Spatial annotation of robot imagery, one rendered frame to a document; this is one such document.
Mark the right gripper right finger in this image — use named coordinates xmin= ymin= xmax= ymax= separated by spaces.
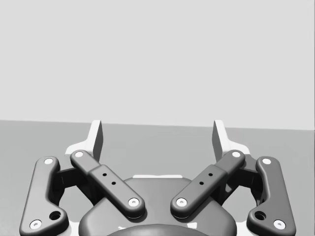
xmin=170 ymin=119 xmax=297 ymax=236

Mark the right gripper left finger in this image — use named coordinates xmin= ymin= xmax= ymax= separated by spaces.
xmin=19 ymin=119 xmax=146 ymax=236

